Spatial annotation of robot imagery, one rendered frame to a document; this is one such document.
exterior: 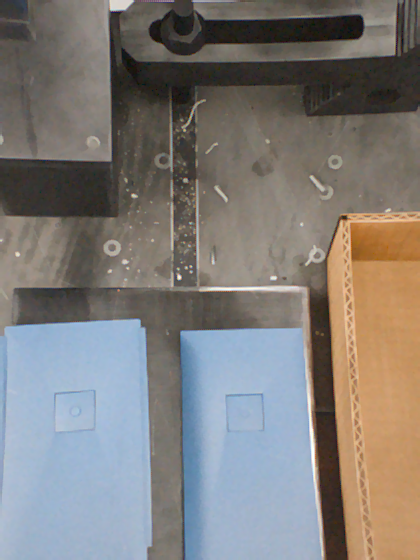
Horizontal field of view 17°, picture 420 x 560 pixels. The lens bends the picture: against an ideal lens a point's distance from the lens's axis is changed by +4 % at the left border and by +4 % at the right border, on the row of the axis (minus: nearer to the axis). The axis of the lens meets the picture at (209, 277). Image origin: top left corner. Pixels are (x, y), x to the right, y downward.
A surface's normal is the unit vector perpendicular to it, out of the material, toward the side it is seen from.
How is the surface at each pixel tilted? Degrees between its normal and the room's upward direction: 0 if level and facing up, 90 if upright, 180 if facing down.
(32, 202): 90
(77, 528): 1
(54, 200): 90
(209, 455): 0
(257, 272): 0
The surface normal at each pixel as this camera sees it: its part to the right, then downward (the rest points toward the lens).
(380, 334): 0.03, -0.32
